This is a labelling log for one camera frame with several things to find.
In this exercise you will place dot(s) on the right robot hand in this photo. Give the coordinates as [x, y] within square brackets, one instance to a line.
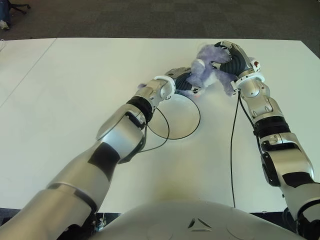
[237, 62]

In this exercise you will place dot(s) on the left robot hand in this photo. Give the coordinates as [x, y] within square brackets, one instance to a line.
[182, 82]

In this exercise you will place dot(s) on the purple plush bunny doll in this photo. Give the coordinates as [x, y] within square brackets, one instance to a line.
[207, 67]

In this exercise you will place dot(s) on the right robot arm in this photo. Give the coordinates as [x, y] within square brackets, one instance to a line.
[280, 140]

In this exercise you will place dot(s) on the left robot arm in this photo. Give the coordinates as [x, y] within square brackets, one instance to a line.
[105, 160]

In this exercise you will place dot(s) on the white plate black rim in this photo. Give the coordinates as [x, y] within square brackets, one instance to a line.
[185, 117]

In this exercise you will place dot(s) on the grey robot torso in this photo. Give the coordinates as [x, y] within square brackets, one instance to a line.
[162, 220]

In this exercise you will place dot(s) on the black office chair base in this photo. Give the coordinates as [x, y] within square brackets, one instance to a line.
[21, 7]

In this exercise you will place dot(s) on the person leg in jeans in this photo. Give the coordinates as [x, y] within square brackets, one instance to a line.
[4, 13]

